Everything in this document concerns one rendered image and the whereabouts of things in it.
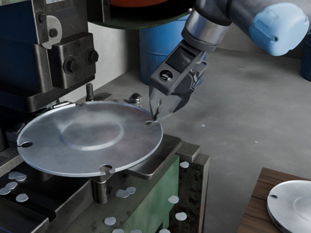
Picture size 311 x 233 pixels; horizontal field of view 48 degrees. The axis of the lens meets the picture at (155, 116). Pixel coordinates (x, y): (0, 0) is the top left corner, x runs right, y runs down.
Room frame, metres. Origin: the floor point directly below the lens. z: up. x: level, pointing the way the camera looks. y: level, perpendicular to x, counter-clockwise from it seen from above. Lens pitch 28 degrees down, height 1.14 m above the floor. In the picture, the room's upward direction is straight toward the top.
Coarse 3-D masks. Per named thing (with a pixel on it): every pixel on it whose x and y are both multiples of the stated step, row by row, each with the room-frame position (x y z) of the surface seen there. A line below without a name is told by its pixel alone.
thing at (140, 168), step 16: (160, 144) 0.57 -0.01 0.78; (176, 144) 0.57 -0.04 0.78; (144, 160) 0.52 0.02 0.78; (160, 160) 0.52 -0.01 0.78; (96, 176) 0.55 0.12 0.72; (112, 176) 0.58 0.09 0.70; (128, 176) 0.61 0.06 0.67; (144, 176) 0.48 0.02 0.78; (96, 192) 0.55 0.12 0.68; (112, 192) 0.56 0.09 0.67
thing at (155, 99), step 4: (152, 92) 0.66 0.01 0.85; (156, 92) 0.65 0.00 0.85; (160, 92) 0.65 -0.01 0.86; (152, 96) 0.66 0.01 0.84; (156, 96) 0.65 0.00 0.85; (160, 96) 0.65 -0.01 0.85; (152, 100) 0.66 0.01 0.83; (156, 100) 0.65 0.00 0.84; (160, 100) 0.66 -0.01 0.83; (152, 104) 0.66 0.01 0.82; (156, 104) 0.65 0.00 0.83; (160, 104) 0.66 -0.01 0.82; (152, 108) 0.66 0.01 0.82; (156, 108) 0.66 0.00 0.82; (152, 112) 0.66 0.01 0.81; (156, 112) 0.66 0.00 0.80; (152, 116) 0.67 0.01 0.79
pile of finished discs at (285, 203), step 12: (300, 180) 0.98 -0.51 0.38; (276, 192) 0.92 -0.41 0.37; (288, 192) 0.92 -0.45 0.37; (300, 192) 0.92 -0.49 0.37; (276, 204) 0.86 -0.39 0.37; (288, 204) 0.86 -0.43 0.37; (300, 204) 0.85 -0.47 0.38; (276, 216) 0.80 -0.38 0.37; (288, 216) 0.80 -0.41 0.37; (300, 216) 0.80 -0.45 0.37; (288, 228) 0.76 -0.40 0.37; (300, 228) 0.76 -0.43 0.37
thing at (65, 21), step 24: (48, 0) 0.60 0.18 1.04; (72, 0) 0.66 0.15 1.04; (48, 24) 0.58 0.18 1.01; (72, 24) 0.65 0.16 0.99; (0, 48) 0.60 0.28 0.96; (24, 48) 0.58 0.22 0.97; (48, 48) 0.58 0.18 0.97; (72, 48) 0.60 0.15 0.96; (0, 72) 0.61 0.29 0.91; (24, 72) 0.58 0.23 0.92; (48, 72) 0.58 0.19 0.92; (72, 72) 0.58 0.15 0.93
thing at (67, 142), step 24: (48, 120) 0.67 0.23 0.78; (72, 120) 0.67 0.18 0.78; (96, 120) 0.66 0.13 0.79; (120, 120) 0.67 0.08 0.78; (144, 120) 0.67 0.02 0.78; (48, 144) 0.57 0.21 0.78; (72, 144) 0.56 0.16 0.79; (96, 144) 0.56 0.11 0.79; (120, 144) 0.57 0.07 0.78; (144, 144) 0.57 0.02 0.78; (48, 168) 0.49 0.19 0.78; (72, 168) 0.49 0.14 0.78; (96, 168) 0.49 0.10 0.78; (120, 168) 0.48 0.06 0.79
